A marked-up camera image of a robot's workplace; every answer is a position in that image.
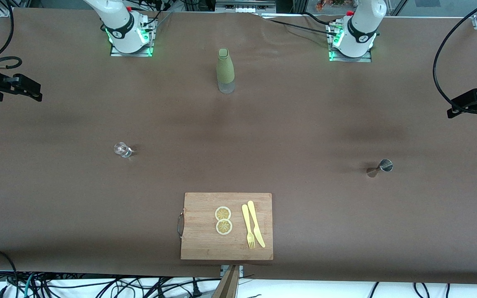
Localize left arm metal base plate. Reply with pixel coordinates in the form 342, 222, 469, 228
329, 23, 372, 62

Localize stainless steel jigger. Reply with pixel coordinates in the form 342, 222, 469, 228
366, 159, 394, 178

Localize wooden post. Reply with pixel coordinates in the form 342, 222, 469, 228
212, 265, 241, 298

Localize wooden cutting board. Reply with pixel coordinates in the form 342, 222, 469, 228
177, 192, 274, 261

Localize yellow plastic knife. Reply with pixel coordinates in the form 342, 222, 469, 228
247, 200, 266, 248

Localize brown table cover sheet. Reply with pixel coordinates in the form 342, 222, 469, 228
0, 7, 477, 285

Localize clear glass measuring cup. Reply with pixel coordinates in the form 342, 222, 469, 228
113, 142, 133, 158

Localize grey power strip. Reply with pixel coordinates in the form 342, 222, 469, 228
216, 0, 276, 13

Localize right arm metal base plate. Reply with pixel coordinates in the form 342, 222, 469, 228
110, 19, 154, 57

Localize green sleeved glass bottle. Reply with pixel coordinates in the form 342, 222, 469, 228
216, 48, 236, 94

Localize yellow plastic fork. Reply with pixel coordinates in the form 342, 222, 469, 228
241, 204, 256, 250

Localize small metal bracket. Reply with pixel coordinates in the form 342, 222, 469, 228
221, 265, 244, 279

